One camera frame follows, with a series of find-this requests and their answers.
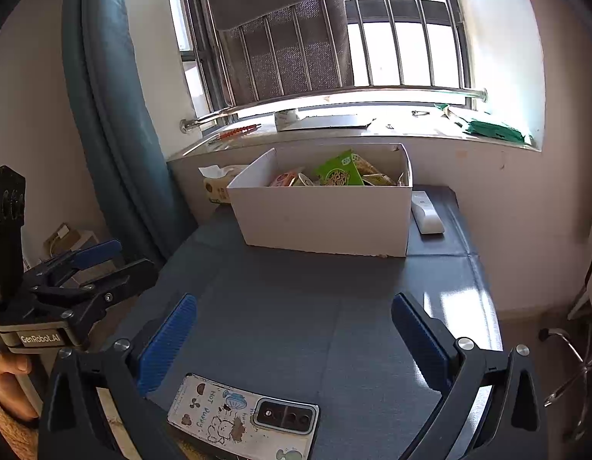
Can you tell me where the pink snack packet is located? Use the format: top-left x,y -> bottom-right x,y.
268,170 -> 301,187

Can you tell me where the chrome chair base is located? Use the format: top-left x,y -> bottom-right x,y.
538,316 -> 592,408

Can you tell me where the phone with cartoon case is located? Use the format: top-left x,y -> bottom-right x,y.
166,373 -> 320,460

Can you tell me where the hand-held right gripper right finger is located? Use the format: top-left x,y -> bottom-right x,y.
390,291 -> 550,460

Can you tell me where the person's left forearm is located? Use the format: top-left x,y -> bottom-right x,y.
0,383 -> 40,460

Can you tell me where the green seaweed snack packet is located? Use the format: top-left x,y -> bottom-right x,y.
312,149 -> 365,187

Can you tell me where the tissue box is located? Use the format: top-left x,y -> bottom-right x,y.
198,164 -> 251,206

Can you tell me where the metal window guard rail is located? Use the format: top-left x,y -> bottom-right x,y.
149,0 -> 488,132

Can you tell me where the white remote control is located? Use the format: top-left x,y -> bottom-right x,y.
411,191 -> 445,235

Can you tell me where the white cardboard box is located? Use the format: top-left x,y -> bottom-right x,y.
226,143 -> 414,258

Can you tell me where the red pen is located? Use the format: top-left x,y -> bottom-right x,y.
216,123 -> 262,141

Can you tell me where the grey hanging towel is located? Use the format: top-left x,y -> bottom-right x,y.
197,0 -> 360,106

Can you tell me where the brown cardboard box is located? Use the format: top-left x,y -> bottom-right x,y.
43,223 -> 86,262

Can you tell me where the round yellow noodle cake packet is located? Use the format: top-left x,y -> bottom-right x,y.
352,153 -> 387,176

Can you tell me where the teal curtain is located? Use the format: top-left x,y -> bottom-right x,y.
61,0 -> 198,269

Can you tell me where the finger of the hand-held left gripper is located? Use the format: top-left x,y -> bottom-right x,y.
34,240 -> 123,288
30,259 -> 160,335

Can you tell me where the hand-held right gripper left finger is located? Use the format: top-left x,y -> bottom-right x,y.
37,292 -> 198,460

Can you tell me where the green cloth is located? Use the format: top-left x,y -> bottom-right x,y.
435,104 -> 533,145

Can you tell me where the person's left hand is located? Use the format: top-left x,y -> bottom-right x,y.
0,356 -> 39,421

